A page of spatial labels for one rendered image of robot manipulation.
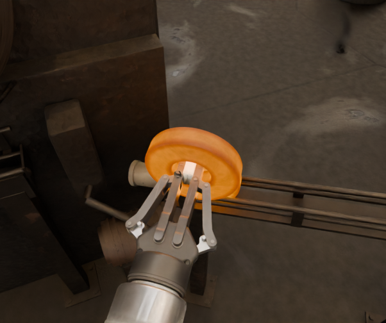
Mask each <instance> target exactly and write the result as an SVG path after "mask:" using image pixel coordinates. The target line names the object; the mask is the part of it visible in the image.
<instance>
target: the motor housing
mask: <svg viewBox="0 0 386 323"><path fill-rule="evenodd" d="M166 200H167V199H164V201H162V202H161V203H160V204H159V205H158V207H157V209H156V210H155V212H154V214H153V215H152V216H151V218H150V220H149V221H148V223H147V225H149V226H153V225H154V224H155V223H157V222H158V221H159V219H160V216H161V213H162V212H163V209H164V206H165V202H166ZM139 210H140V209H138V208H136V210H135V211H132V210H130V212H129V213H127V214H129V215H131V216H134V215H135V214H137V212H138V211H139ZM181 212H182V209H180V208H176V210H175V212H174V217H173V219H172V222H173V223H178V220H179V217H180V215H181ZM125 223H126V222H125V221H123V220H120V219H117V218H115V217H113V216H112V218H110V219H109V218H106V220H104V221H101V226H100V227H98V228H97V232H98V235H99V240H100V243H101V247H102V250H103V254H104V256H105V259H106V262H107V264H110V263H112V265H113V267H116V266H120V267H121V266H122V268H123V270H124V273H125V275H126V278H127V277H128V274H129V271H130V268H131V265H132V263H133V259H134V257H135V254H136V251H137V245H136V240H137V239H136V238H135V237H134V236H133V235H129V233H128V230H127V229H126V225H125Z"/></svg>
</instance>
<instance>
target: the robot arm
mask: <svg viewBox="0 0 386 323"><path fill-rule="evenodd" d="M203 171H204V167H202V166H200V165H198V164H196V163H192V162H188V161H181V162H179V164H178V168H177V170H176V171H174V175H172V176H168V175H167V174H164V175H162V177H161V178H160V179H159V181H158V183H157V184H156V185H155V187H154V189H153V190H152V191H151V193H150V194H149V196H148V197H147V199H146V200H145V202H144V204H143V205H142V206H141V208H140V210H139V211H138V212H137V214H135V215H134V216H132V218H130V219H129V220H127V221H126V223H125V225H126V229H127V230H128V233H129V235H133V236H134V237H135V238H136V239H137V240H136V245H137V251H136V254H135V257H134V259H133V263H132V265H131V268H130V271H129V274H128V277H127V280H128V283H122V284H120V285H119V287H118V288H117V291H116V293H115V297H114V299H113V302H112V305H111V308H110V311H109V313H108V316H107V319H106V320H105V323H183V319H184V316H185V311H186V310H187V304H186V302H185V301H184V300H183V299H182V297H184V296H185V293H186V290H187V285H188V282H189V277H190V272H191V269H192V266H193V264H194V263H195V262H196V261H197V259H198V257H199V255H200V254H203V253H206V252H210V253H214V252H216V248H217V240H216V238H215V235H214V232H213V231H212V211H211V191H210V183H208V182H203V181H202V180H201V178H202V176H203ZM183 183H184V184H185V185H187V184H188V185H189V189H188V192H187V196H186V198H185V202H184V205H183V209H182V212H181V215H180V217H179V220H178V223H173V222H172V219H173V217H174V212H175V210H176V206H177V203H178V199H179V197H180V193H181V189H182V186H183ZM169 189H170V190H169ZM168 190H169V193H168V196H167V200H166V202H165V206H164V209H163V212H162V213H161V216H160V219H159V221H158V222H157V223H155V224H154V225H153V226H151V227H150V228H149V229H147V230H146V231H145V232H144V230H145V225H146V224H147V223H148V221H149V220H150V218H151V216H152V215H153V214H154V212H155V210H156V209H157V207H158V205H159V204H160V203H161V201H162V199H163V198H164V196H165V195H166V193H167V191H168ZM198 192H199V193H200V194H202V208H203V235H202V236H201V237H200V238H199V244H198V245H196V243H195V241H194V238H193V236H192V233H191V232H190V229H189V225H190V221H191V218H192V214H193V211H194V207H195V203H196V199H197V195H198Z"/></svg>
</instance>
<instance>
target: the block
mask: <svg viewBox="0 0 386 323"><path fill-rule="evenodd" d="M44 115H45V119H46V126H47V132H48V136H49V139H50V141H51V143H52V145H53V147H54V149H55V151H56V153H57V155H58V157H59V160H60V162H61V164H62V166H63V168H64V171H65V173H66V175H67V177H68V178H69V181H70V183H71V185H72V187H73V189H74V192H75V194H76V195H77V196H78V197H83V196H84V193H85V189H86V186H88V185H92V186H93V187H94V190H93V193H92V194H96V193H98V192H102V191H104V190H106V188H107V183H106V179H105V175H104V172H103V168H102V165H101V162H100V159H99V156H98V153H97V149H96V146H95V143H94V140H93V138H92V134H91V132H90V128H89V126H88V122H87V119H86V116H85V113H84V110H83V107H82V104H81V102H80V101H79V100H78V99H71V100H68V101H63V102H60V103H55V104H50V105H47V106H46V107H45V108H44Z"/></svg>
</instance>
